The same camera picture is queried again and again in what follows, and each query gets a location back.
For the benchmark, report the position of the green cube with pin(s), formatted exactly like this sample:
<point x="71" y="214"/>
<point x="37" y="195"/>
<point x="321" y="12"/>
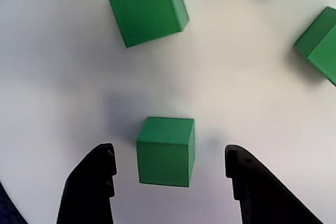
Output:
<point x="319" y="48"/>
<point x="147" y="11"/>
<point x="164" y="161"/>

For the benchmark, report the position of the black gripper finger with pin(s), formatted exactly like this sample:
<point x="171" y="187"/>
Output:
<point x="86" y="195"/>
<point x="262" y="200"/>

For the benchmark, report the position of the white round plate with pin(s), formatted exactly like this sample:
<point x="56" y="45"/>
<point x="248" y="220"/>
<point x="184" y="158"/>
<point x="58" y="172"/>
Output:
<point x="236" y="103"/>

